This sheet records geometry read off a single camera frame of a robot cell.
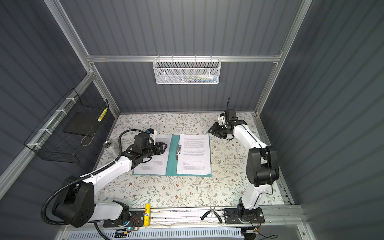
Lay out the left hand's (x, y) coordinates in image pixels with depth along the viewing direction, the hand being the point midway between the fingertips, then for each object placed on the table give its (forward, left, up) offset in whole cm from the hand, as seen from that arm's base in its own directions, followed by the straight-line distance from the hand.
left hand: (164, 145), depth 87 cm
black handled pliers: (-33, -25, -13) cm, 44 cm away
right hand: (+6, -29, +2) cm, 30 cm away
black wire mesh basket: (-2, +46, +16) cm, 48 cm away
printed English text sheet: (-6, +5, -13) cm, 15 cm away
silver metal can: (0, +31, 0) cm, 31 cm away
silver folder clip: (+2, -7, -10) cm, 13 cm away
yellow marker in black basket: (+11, +32, +16) cm, 38 cm away
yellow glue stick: (-34, +7, -10) cm, 36 cm away
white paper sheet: (-3, -18, -12) cm, 22 cm away
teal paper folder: (-10, -3, -12) cm, 16 cm away
